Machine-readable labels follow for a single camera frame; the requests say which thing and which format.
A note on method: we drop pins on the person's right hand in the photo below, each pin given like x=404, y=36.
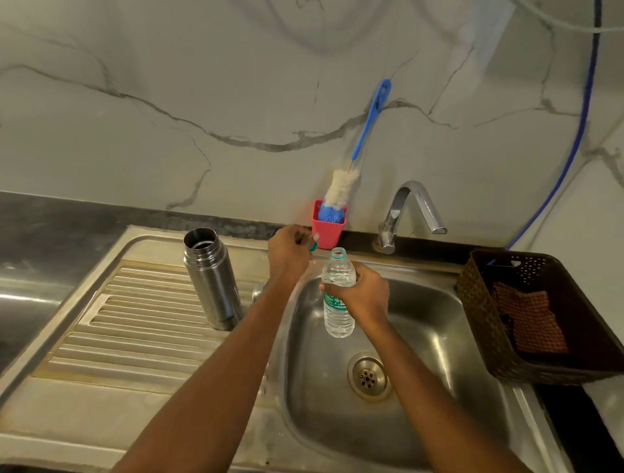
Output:
x=363, y=292

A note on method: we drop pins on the person's left hand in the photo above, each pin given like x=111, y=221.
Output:
x=287, y=253

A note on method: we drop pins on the person's left fingers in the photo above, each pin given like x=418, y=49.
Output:
x=307, y=237

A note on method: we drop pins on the person's right thumb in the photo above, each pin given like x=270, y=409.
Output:
x=334, y=289

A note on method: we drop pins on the clear plastic water bottle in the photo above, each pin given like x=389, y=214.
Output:
x=338, y=295

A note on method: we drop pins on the person's left forearm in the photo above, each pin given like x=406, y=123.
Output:
x=204, y=385

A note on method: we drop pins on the person's right forearm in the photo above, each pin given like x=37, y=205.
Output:
x=434, y=399

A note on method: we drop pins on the pink plastic cup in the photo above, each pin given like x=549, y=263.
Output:
x=328, y=228

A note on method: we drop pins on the stainless steel sink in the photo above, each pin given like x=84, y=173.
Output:
x=273, y=360

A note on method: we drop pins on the sink drain strainer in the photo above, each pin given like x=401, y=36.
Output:
x=369, y=376

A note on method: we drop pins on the chrome sink faucet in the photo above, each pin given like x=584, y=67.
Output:
x=404, y=214

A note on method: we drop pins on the stainless steel flask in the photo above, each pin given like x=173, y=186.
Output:
x=212, y=277

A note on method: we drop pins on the brown cloth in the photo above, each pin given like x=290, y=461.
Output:
x=531, y=319

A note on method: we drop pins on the brown woven plastic basket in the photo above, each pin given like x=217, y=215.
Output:
x=541, y=316

